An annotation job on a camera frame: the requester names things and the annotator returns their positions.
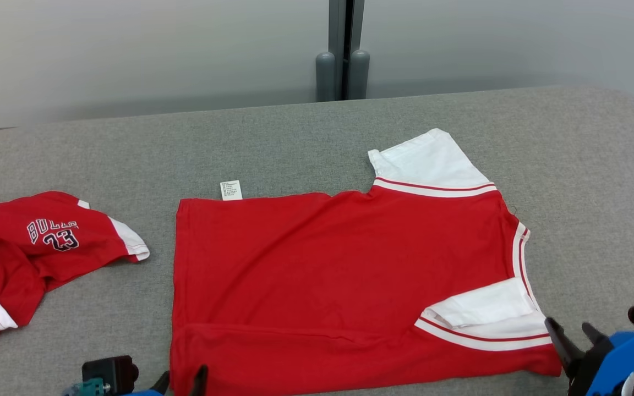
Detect grey post foot cap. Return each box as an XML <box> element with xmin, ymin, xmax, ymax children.
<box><xmin>348</xmin><ymin>49</ymin><xmax>370</xmax><ymax>100</ymax></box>
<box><xmin>316</xmin><ymin>51</ymin><xmax>336</xmax><ymax>103</ymax></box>

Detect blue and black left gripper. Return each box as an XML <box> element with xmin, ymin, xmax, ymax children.
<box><xmin>123</xmin><ymin>364</ymin><xmax>209</xmax><ymax>396</ymax></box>

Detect grey metal partition post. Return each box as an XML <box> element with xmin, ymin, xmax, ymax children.
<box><xmin>328</xmin><ymin>0</ymin><xmax>365</xmax><ymax>101</ymax></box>

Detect red Bulls 23 shorts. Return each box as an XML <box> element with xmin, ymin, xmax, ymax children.
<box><xmin>0</xmin><ymin>191</ymin><xmax>150</xmax><ymax>354</ymax></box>

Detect red t-shirt with white sleeves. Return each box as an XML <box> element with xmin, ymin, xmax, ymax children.
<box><xmin>170</xmin><ymin>128</ymin><xmax>562</xmax><ymax>396</ymax></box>

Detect teal left cable connector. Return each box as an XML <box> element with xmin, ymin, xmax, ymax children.
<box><xmin>63</xmin><ymin>379</ymin><xmax>103</xmax><ymax>396</ymax></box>

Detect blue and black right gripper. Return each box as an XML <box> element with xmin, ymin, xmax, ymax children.
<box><xmin>545</xmin><ymin>317</ymin><xmax>634</xmax><ymax>396</ymax></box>

